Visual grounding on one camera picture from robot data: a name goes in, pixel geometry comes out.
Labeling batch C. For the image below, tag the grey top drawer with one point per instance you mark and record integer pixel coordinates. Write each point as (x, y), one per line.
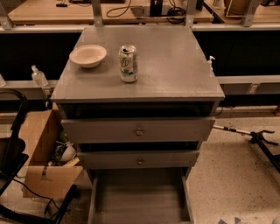
(127, 130)

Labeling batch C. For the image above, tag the brown cardboard box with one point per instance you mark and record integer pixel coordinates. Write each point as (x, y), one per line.
(40, 133)

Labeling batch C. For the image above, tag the clear sanitizer bottle left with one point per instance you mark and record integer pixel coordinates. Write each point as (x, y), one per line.
(38, 77)

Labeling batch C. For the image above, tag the grey middle drawer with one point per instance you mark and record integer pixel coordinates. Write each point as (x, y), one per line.
(138, 159)

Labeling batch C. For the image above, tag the black chair frame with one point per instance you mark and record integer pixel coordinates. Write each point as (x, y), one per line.
(12, 159)

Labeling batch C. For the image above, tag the grey wooden drawer cabinet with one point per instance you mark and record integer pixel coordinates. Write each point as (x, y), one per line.
(173, 81)

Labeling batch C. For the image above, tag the wooden workbench right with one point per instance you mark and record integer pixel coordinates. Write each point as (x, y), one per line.
(263, 14)

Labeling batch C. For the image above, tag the grey drawer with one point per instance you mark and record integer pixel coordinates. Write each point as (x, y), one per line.
(140, 196)
(138, 159)
(127, 130)

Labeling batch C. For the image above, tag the wooden workbench left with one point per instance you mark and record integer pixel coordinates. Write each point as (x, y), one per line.
(61, 12)

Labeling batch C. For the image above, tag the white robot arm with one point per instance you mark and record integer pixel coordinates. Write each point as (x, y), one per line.
(276, 220)

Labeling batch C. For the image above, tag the grey bottom drawer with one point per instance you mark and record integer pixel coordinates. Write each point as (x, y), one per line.
(140, 196)

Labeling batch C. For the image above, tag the black metal stand right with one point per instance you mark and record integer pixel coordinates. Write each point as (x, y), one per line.
(259, 139)

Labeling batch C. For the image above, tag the wooden workbench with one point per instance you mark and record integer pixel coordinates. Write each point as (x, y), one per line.
(263, 14)
(61, 12)

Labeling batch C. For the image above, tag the silver metal rod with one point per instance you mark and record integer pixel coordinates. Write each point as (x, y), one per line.
(232, 130)

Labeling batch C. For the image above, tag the white ceramic bowl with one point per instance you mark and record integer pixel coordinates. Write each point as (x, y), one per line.
(88, 56)

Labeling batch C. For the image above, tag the white cup in box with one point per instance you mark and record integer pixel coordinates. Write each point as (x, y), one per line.
(69, 153)

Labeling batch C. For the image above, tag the green white soda can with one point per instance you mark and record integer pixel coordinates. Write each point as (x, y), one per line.
(128, 63)

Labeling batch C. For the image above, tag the white pump bottle right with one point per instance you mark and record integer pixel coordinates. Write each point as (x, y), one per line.
(211, 61)

